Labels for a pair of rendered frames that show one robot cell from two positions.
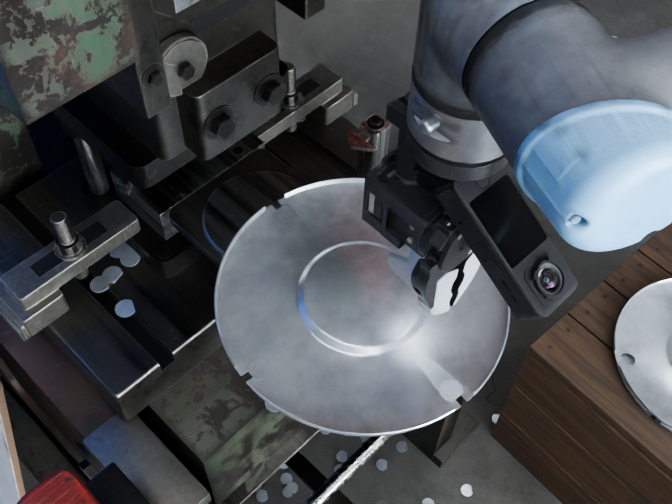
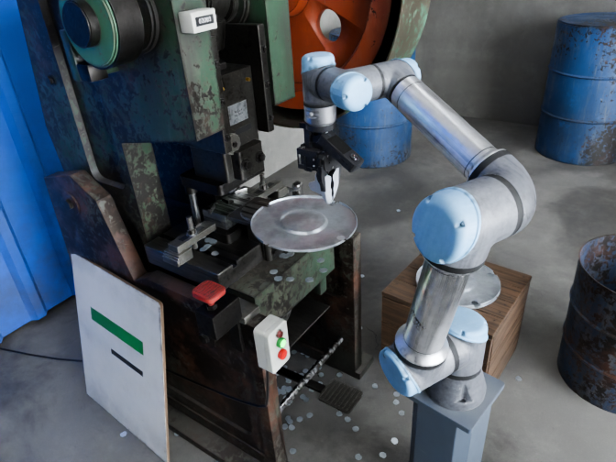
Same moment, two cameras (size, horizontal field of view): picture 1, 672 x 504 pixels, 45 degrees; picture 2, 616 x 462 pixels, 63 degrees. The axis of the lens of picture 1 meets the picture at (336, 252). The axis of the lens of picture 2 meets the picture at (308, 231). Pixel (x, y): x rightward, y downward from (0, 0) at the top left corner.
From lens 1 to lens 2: 0.75 m
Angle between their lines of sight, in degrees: 24
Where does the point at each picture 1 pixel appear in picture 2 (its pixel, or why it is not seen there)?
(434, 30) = (306, 83)
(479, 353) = (348, 228)
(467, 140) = (321, 115)
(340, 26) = not seen: hidden behind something
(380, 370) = (314, 236)
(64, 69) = (206, 126)
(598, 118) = (344, 75)
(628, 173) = (351, 81)
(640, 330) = not seen: hidden behind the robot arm
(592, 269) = not seen: hidden behind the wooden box
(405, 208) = (310, 151)
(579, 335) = (401, 284)
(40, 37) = (202, 113)
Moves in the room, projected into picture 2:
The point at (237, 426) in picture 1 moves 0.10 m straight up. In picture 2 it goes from (265, 287) to (260, 256)
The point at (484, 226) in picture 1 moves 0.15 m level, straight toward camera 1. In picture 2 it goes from (332, 144) to (324, 171)
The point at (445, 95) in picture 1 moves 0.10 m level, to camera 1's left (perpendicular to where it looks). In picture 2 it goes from (313, 102) to (268, 106)
